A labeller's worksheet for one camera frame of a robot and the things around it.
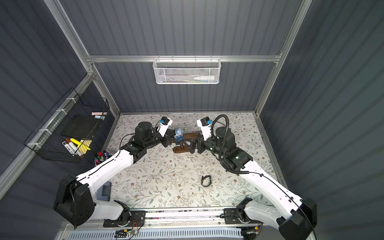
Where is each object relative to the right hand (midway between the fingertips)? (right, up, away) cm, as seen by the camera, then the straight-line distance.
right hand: (189, 138), depth 67 cm
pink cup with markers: (-49, -11, +15) cm, 53 cm away
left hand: (-7, +2, +11) cm, 13 cm away
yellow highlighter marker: (-52, -3, +3) cm, 52 cm away
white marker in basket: (-55, -5, 0) cm, 55 cm away
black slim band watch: (+10, -24, +20) cm, 33 cm away
